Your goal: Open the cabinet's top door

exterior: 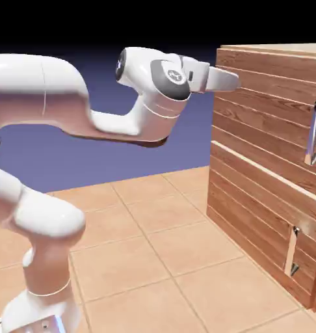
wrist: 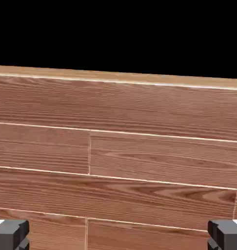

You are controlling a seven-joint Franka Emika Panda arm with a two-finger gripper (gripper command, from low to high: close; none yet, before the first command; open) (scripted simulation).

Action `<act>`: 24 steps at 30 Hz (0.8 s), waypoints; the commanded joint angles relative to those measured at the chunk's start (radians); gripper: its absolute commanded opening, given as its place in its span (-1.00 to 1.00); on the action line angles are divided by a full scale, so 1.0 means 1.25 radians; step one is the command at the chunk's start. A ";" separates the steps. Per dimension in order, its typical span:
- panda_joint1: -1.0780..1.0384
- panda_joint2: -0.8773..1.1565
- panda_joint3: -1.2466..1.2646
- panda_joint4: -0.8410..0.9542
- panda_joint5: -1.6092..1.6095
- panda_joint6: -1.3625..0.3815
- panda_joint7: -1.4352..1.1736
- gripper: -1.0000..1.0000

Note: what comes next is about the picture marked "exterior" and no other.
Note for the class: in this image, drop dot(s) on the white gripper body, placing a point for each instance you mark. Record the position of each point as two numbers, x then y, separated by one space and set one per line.
221 79

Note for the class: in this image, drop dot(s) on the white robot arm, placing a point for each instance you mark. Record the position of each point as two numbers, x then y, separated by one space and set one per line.
56 75

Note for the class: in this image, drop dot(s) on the wooden plank cabinet door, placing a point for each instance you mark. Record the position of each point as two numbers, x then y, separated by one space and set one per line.
262 109
251 208

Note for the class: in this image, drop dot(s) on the wooden cabinet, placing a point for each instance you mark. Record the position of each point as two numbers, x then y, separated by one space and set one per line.
254 166

